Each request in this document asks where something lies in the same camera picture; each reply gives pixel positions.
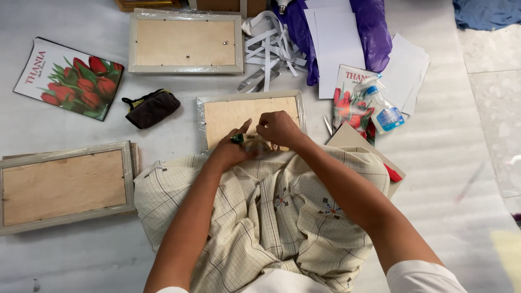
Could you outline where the purple plastic bag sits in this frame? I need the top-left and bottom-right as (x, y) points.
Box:
(272, 0), (393, 87)

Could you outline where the white shirt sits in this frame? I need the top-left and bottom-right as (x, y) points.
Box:
(156, 260), (469, 293)

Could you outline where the brown tape roll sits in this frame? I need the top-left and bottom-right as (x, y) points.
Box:
(230, 133), (280, 157)

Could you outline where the blue cloth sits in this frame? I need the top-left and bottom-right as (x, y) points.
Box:
(453, 0), (521, 31)

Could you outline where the white paper sheet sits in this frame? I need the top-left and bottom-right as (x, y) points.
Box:
(304, 0), (366, 100)

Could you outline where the beige cardboard sheet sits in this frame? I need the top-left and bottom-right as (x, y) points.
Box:
(326, 122), (406, 199)

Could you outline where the checked beige sarong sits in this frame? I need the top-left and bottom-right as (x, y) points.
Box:
(134, 145), (390, 293)

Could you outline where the dark brown cloth pouch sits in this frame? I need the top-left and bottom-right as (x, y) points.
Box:
(122, 89), (181, 130)

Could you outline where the heap of white paper strips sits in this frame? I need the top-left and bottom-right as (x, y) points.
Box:
(236, 11), (309, 94)

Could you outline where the wrapped tulip flower print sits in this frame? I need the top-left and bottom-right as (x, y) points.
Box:
(332, 64), (379, 146)

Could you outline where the red cutter handle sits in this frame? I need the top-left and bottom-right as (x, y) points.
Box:
(383, 163), (403, 183)

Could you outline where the plastic-wrapped picture frame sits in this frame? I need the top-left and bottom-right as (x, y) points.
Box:
(128, 8), (244, 75)
(196, 90), (307, 155)

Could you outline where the tulip flower print sheet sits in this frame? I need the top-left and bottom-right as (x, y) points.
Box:
(13, 37), (125, 121)

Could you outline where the clear spray bottle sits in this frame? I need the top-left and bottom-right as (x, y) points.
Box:
(355, 73), (405, 135)

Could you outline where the grey wooden picture frame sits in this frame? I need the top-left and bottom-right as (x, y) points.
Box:
(0, 141), (136, 237)

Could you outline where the person's right hand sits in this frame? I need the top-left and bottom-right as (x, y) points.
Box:
(256, 111), (303, 150)

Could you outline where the brown wooden frame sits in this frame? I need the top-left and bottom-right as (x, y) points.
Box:
(114, 0), (182, 12)

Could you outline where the stack of white paper sheets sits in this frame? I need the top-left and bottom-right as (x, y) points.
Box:
(379, 33), (431, 116)

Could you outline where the person's left hand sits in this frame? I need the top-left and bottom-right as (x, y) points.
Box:
(208, 118), (261, 168)

